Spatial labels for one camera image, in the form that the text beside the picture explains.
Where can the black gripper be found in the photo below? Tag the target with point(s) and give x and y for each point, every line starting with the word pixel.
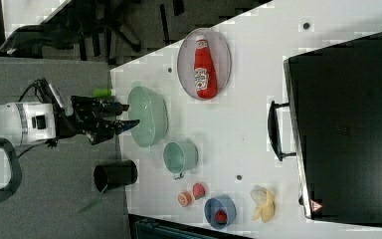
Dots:
pixel 89 118

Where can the black toaster oven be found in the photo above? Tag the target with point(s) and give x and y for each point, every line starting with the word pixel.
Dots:
pixel 335 105

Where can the green plastic colander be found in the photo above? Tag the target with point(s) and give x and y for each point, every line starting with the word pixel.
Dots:
pixel 149 108

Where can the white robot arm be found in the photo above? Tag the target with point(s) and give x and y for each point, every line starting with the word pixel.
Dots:
pixel 29 124

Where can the green mug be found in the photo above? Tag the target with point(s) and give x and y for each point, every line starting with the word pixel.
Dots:
pixel 180 156

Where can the peeled banana toy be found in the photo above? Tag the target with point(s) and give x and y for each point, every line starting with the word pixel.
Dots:
pixel 265 204

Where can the black cylinder cup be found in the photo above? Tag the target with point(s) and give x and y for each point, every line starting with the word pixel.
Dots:
pixel 115 175

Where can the orange slice toy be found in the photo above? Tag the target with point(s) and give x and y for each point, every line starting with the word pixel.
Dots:
pixel 184 198

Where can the black oven door handle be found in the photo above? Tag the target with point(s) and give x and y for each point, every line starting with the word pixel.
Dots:
pixel 274 131

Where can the grey round plate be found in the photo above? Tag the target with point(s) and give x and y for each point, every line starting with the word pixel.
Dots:
pixel 220 55

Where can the red ketchup bottle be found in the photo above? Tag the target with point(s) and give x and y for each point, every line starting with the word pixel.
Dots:
pixel 205 78

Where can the blue mug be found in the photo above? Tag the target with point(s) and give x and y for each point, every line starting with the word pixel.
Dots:
pixel 221 202

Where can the red toy strawberry in mug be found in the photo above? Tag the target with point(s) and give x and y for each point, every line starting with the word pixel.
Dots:
pixel 221 217

